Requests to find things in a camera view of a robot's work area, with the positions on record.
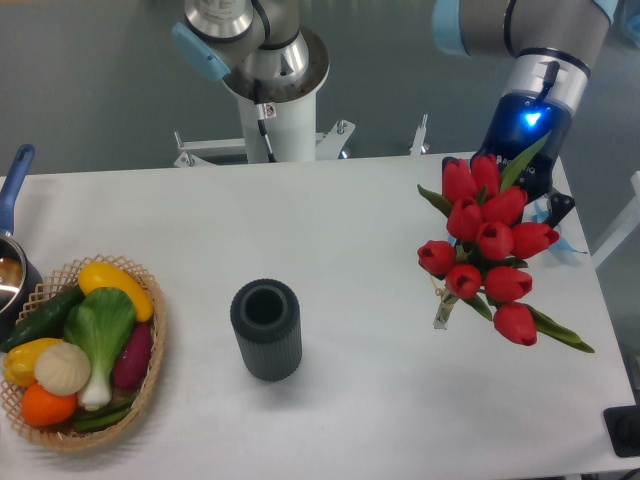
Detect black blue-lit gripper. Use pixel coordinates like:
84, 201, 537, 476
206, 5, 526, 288
472, 93, 574, 228

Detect red tulip bouquet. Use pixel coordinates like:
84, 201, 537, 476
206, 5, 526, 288
417, 139, 593, 353

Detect dark grey ribbed vase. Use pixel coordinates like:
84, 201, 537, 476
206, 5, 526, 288
230, 278, 303, 382

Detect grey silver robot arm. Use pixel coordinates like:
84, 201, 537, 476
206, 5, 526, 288
171, 1, 616, 226

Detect light blue ribbon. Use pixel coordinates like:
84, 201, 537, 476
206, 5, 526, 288
530, 200, 589, 255

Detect black device at edge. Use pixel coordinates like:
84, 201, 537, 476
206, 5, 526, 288
603, 405, 639, 458

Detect white table mounting brackets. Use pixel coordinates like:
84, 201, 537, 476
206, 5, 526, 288
174, 114, 430, 167

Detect purple sweet potato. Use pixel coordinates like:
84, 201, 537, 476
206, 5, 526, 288
112, 323, 152, 390

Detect green bok choy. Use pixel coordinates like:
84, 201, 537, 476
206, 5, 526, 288
63, 287, 136, 412

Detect green pea pods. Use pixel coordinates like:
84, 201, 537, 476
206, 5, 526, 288
71, 397, 134, 434

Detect cream white steamed bun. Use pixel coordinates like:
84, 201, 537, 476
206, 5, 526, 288
34, 342, 91, 396

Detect dark green cucumber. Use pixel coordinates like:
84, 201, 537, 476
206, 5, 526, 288
1, 285, 85, 353

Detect woven wicker basket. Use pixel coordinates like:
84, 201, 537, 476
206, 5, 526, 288
1, 254, 167, 452

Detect orange fruit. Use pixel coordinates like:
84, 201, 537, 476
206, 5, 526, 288
21, 383, 77, 427

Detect yellow bell pepper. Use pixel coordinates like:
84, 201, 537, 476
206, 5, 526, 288
3, 338, 62, 387

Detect white metal frame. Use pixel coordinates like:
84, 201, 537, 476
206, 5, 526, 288
592, 171, 639, 269

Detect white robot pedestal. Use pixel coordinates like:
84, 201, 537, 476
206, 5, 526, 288
224, 27, 329, 163

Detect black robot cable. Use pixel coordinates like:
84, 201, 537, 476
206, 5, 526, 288
251, 78, 278, 164

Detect blue handled saucepan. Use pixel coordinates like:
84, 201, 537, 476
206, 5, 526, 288
1, 144, 42, 341

